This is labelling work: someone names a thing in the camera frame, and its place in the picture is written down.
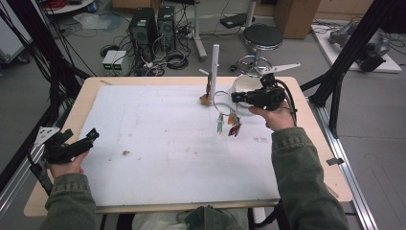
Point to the black frame strut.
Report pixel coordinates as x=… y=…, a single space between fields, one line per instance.
x=48 y=51
x=348 y=54

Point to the person's lap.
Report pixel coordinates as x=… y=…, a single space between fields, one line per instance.
x=191 y=220

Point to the grey metal bracket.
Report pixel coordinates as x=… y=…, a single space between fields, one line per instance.
x=335 y=161

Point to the white panel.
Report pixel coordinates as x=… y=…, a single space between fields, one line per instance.
x=12 y=41

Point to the white table mat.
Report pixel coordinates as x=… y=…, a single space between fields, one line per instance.
x=159 y=166

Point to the aluminium rail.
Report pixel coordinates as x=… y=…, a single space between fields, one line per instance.
x=16 y=195
x=351 y=179

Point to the large cardboard box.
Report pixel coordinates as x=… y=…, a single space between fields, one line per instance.
x=295 y=17

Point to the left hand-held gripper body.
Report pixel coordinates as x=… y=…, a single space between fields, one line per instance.
x=59 y=151

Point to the white stand with peg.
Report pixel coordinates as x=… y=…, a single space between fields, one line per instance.
x=214 y=64

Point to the grey machine on platform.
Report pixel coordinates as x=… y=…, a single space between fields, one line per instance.
x=373 y=52

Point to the white eggshell bowl silver rim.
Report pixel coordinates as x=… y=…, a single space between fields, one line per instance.
x=247 y=83

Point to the black round stool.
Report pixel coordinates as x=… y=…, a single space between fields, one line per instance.
x=262 y=35

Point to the white power supply box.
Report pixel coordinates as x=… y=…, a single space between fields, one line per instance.
x=108 y=60
x=119 y=61

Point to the black computer tower green label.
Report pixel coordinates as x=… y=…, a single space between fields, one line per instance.
x=142 y=32

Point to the person's left hand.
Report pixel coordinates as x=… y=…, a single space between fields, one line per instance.
x=68 y=167

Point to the wooden desk white legs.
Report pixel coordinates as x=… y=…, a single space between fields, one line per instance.
x=199 y=41

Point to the clear plastic bag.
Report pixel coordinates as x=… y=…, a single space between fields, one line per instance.
x=95 y=20

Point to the round white table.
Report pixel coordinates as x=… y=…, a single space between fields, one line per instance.
x=67 y=7

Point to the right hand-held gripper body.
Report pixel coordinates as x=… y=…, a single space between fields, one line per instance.
x=268 y=97

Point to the black flat device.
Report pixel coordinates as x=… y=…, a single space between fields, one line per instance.
x=236 y=20

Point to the white platform board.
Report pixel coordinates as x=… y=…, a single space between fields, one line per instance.
x=389 y=65

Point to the person's right hand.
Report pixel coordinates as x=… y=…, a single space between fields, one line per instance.
x=277 y=119

